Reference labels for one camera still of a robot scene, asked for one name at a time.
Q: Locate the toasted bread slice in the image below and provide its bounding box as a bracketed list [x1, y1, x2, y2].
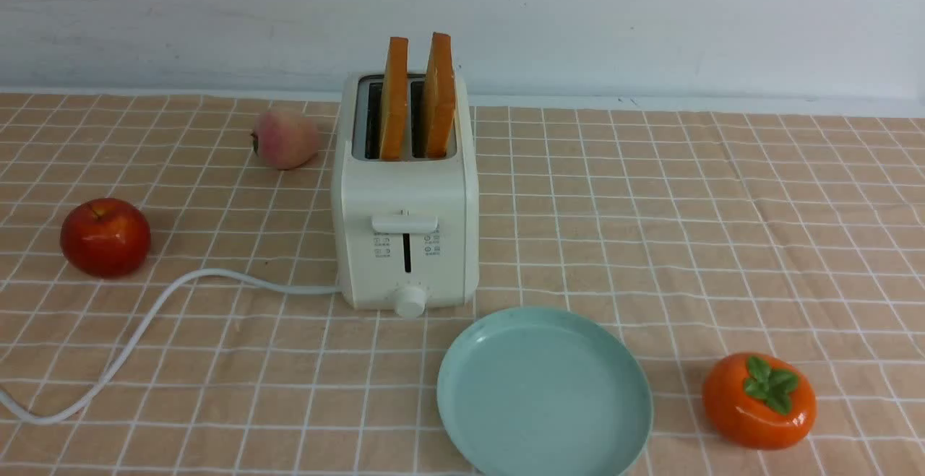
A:
[423, 32, 457, 159]
[379, 36, 408, 161]

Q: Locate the white two-slot toaster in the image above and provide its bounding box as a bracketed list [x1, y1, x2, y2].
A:
[330, 72, 480, 319]

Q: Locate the light teal plate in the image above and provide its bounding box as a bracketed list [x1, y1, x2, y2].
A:
[436, 307, 654, 475]

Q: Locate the pink peach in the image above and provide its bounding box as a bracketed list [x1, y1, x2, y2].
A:
[250, 110, 322, 170]

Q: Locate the orange checkered tablecloth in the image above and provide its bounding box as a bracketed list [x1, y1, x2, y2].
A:
[1, 93, 924, 475]

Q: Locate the orange persimmon with green leaf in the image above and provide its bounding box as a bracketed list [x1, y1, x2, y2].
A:
[701, 352, 818, 450]

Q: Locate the red apple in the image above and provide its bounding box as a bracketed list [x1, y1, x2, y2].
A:
[59, 197, 152, 279]

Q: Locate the white toaster power cord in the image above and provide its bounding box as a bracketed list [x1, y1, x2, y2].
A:
[0, 268, 340, 425]

